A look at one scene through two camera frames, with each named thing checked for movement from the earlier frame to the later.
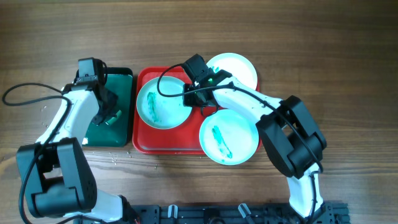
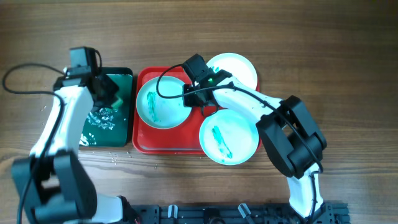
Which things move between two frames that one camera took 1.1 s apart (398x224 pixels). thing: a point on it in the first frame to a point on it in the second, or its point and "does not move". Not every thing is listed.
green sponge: (114, 119) to (117, 104)
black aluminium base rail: (331, 213) does not move
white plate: (159, 111) does not move
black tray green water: (117, 133) does not move
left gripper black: (111, 98) to (112, 88)
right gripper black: (188, 102) does not move
